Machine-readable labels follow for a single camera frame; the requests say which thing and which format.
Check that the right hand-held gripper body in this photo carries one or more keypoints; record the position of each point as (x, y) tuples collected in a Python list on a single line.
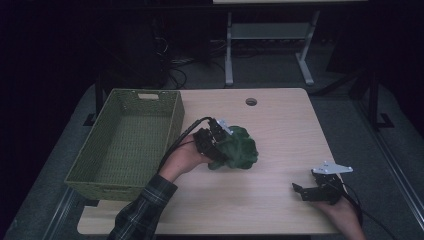
[(330, 190)]

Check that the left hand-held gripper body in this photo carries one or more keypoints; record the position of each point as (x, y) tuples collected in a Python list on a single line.
[(207, 141)]

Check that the green fluffy cloth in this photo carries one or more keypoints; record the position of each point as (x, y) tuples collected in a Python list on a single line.
[(240, 148)]

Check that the green woven basket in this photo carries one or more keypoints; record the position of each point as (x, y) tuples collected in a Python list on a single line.
[(130, 143)]

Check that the person's right hand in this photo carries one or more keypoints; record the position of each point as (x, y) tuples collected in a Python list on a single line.
[(343, 213)]

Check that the person's left hand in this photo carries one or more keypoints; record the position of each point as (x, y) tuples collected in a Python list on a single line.
[(181, 160)]

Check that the black metal stand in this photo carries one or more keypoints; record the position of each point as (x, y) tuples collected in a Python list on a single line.
[(375, 100)]

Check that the white metal stand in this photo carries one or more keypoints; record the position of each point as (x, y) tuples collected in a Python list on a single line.
[(266, 31)]

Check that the metal floor rail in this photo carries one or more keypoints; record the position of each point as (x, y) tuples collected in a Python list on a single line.
[(396, 173), (58, 213)]

